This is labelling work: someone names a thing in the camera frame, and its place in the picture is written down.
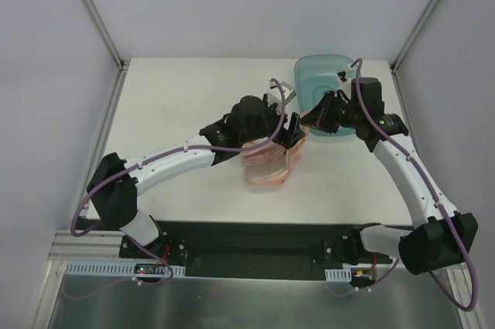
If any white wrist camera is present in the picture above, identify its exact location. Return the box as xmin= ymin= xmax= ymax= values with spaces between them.
xmin=337 ymin=64 xmax=355 ymax=94
xmin=267 ymin=78 xmax=296 ymax=108

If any white cable duct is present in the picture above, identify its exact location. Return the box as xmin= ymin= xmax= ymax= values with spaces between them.
xmin=65 ymin=261 xmax=186 ymax=278
xmin=326 ymin=268 xmax=378 ymax=283

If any floral mesh laundry bag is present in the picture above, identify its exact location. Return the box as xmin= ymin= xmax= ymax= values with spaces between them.
xmin=241 ymin=125 xmax=309 ymax=185

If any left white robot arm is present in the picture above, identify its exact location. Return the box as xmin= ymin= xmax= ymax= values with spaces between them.
xmin=87 ymin=96 xmax=306 ymax=259

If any left aluminium frame post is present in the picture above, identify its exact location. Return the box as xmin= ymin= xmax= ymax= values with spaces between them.
xmin=58 ymin=0 xmax=130 ymax=71

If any right aluminium frame post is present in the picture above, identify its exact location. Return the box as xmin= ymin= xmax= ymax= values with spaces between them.
xmin=390 ymin=0 xmax=442 ymax=75

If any right white cable duct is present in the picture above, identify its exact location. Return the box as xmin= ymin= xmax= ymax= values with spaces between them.
xmin=326 ymin=268 xmax=378 ymax=283

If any teal transparent plastic basin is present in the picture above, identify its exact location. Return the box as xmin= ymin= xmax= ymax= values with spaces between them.
xmin=294 ymin=54 xmax=353 ymax=119

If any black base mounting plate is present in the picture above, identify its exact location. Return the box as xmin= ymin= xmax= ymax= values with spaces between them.
xmin=118 ymin=218 xmax=392 ymax=279

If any left white cable duct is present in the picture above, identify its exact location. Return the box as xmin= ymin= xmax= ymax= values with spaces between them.
xmin=65 ymin=261 xmax=186 ymax=278

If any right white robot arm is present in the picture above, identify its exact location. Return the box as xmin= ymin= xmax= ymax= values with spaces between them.
xmin=300 ymin=77 xmax=478 ymax=275

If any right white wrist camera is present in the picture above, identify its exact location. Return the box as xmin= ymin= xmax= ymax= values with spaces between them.
xmin=337 ymin=64 xmax=355 ymax=94

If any aluminium frame post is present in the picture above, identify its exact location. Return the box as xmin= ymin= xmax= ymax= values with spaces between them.
xmin=58 ymin=0 xmax=130 ymax=71
xmin=390 ymin=0 xmax=442 ymax=75

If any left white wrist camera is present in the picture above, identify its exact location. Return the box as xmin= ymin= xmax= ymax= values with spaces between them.
xmin=267 ymin=78 xmax=296 ymax=108

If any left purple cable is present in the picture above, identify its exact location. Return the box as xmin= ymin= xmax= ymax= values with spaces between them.
xmin=69 ymin=77 xmax=288 ymax=299

